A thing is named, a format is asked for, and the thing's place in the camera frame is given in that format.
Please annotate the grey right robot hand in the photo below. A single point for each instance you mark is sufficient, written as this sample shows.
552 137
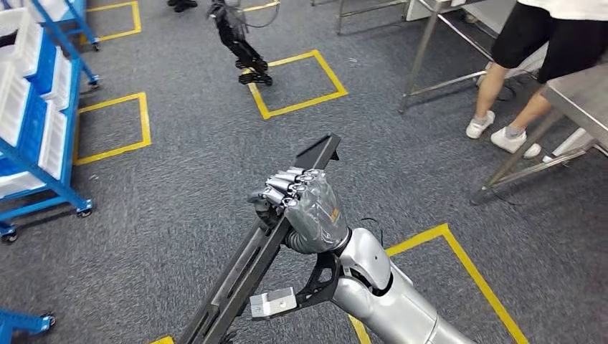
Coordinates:
313 209

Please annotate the black plastic plate part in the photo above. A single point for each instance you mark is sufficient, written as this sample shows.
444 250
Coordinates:
237 285

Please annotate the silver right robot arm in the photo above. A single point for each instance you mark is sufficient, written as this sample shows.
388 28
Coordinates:
394 304

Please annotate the steel workbench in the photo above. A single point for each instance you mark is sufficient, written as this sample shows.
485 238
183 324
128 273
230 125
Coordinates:
579 95

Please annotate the black humanoid robot legs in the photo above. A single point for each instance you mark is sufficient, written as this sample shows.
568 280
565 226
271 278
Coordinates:
242 52

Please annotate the yellow floor tape square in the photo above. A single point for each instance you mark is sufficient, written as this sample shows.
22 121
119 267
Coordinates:
145 123

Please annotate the person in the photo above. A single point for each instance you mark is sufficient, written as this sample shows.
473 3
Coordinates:
183 5
560 42

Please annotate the white box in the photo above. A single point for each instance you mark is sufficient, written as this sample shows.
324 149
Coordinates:
570 142

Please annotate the blue wheeled rack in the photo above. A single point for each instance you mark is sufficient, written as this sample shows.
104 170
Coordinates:
85 21
47 212
19 323

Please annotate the white plastic crate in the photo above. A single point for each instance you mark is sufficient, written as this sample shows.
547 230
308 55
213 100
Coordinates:
57 80
14 104
24 42
19 183
52 142

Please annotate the blue plastic crate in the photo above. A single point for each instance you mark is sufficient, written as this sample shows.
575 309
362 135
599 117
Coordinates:
35 123

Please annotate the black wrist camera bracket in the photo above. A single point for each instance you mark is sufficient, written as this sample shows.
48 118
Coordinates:
309 296

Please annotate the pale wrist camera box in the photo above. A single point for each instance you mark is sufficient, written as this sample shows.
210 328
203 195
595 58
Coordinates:
273 304

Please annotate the steel table frame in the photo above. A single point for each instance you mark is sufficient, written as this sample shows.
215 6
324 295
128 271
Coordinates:
425 47
338 19

